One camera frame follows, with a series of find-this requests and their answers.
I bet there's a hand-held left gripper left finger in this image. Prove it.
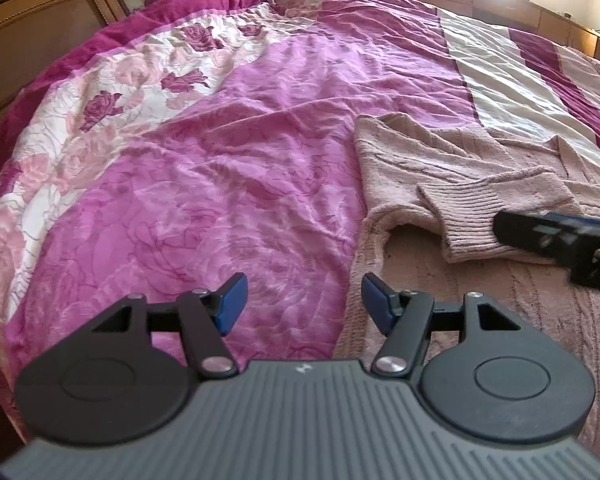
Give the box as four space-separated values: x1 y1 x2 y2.
91 272 249 380

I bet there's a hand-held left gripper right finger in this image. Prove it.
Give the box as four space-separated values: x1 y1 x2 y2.
361 272 524 377

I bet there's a striped towel blanket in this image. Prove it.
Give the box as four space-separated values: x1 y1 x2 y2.
437 7 600 173

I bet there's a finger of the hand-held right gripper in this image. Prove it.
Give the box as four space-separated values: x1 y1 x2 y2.
494 210 600 265

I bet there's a pink knitted cardigan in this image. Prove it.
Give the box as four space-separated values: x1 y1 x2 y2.
332 112 600 461

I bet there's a long wooden cabinet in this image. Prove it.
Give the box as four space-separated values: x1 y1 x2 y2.
275 0 600 68

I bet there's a pink floral duvet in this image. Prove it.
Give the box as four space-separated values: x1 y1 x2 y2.
0 0 476 411

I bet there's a wooden headboard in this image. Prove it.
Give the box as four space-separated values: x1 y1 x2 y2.
0 0 203 126

